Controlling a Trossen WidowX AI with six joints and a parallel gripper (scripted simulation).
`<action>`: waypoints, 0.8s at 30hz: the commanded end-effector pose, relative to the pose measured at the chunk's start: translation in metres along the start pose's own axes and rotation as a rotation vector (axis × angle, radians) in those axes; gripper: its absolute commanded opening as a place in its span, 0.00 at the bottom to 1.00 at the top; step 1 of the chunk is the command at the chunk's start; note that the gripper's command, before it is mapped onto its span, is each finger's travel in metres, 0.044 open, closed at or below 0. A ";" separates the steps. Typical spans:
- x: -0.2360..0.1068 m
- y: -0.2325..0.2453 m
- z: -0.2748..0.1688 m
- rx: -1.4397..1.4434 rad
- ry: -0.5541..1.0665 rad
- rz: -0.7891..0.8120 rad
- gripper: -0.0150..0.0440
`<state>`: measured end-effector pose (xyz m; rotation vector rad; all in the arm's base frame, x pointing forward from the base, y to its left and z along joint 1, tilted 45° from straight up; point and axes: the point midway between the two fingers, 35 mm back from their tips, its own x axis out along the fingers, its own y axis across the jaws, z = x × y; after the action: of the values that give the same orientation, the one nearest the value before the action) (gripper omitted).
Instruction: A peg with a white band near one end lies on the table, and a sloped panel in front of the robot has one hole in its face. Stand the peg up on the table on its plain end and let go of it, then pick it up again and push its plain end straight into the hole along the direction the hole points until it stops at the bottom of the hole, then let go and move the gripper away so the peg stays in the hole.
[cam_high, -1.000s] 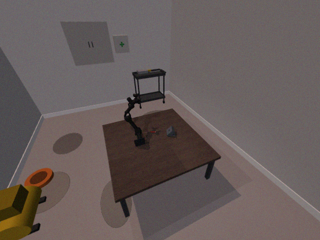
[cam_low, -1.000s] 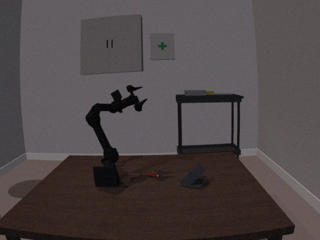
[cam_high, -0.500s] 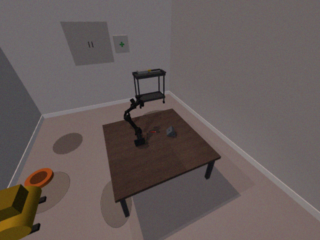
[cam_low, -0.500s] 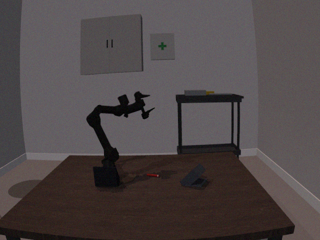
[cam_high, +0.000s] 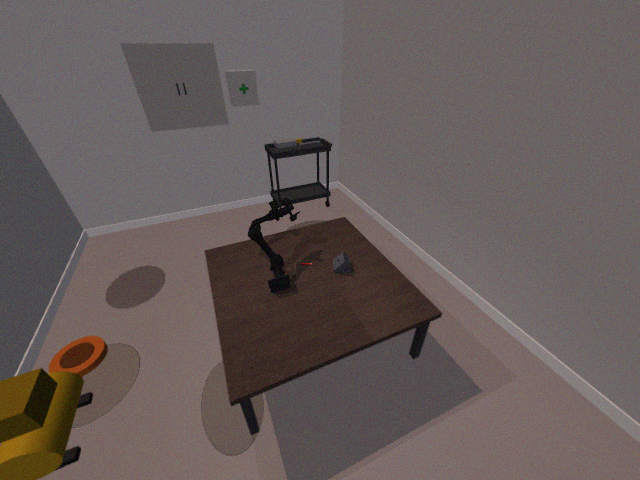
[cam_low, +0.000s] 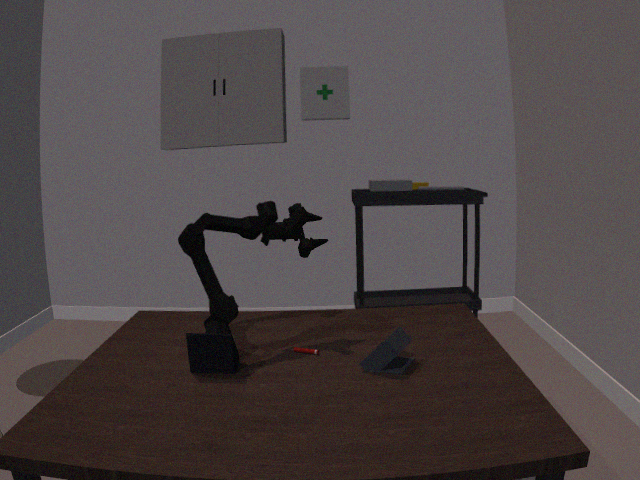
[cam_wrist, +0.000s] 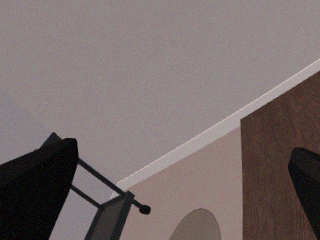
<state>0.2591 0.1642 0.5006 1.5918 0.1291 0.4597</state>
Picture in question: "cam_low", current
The red peg with white band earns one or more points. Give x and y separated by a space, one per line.
305 350

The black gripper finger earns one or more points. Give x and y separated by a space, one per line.
311 217
317 242

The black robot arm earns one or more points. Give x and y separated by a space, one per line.
223 309

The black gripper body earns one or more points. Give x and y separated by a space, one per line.
304 245

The grey sloped panel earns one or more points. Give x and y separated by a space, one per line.
384 358

